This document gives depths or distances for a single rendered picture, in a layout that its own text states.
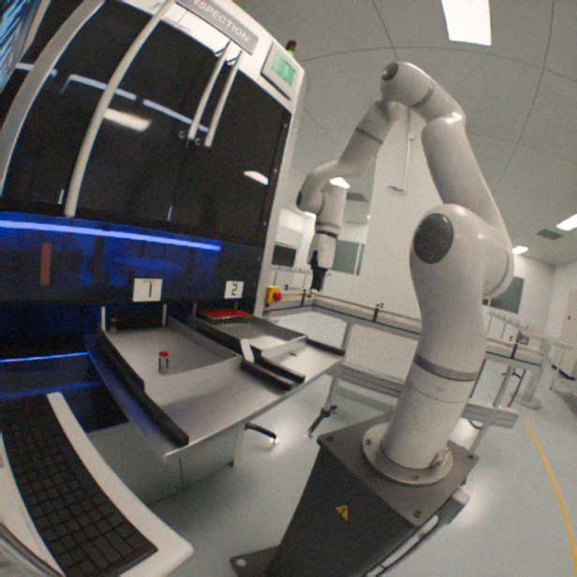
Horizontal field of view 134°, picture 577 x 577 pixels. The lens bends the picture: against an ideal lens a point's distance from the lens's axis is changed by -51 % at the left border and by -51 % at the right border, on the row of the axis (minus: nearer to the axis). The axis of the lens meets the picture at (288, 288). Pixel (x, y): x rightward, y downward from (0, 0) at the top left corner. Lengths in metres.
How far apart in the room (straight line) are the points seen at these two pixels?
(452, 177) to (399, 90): 0.22
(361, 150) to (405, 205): 1.58
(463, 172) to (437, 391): 0.34
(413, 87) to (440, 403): 0.57
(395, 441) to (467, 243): 0.32
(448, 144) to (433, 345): 0.33
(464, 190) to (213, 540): 1.39
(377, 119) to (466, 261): 0.50
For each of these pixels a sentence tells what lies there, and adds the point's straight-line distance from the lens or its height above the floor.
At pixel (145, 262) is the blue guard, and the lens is 0.69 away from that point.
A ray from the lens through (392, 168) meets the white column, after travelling 2.42.
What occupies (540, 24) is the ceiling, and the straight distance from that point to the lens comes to 2.18.
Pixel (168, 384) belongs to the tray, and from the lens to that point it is 0.50.
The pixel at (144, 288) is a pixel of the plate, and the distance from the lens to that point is 0.70.
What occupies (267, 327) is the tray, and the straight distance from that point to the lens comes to 0.98.
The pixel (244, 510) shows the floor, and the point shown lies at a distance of 1.36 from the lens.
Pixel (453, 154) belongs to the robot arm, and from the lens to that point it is 0.47.
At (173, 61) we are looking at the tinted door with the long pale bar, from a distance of 0.84.
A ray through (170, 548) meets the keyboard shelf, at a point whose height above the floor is 0.80.
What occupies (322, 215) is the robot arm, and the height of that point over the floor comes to 1.31.
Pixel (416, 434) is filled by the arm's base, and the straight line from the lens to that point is 0.43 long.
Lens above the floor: 1.16
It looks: 7 degrees down
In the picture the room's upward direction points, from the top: 11 degrees clockwise
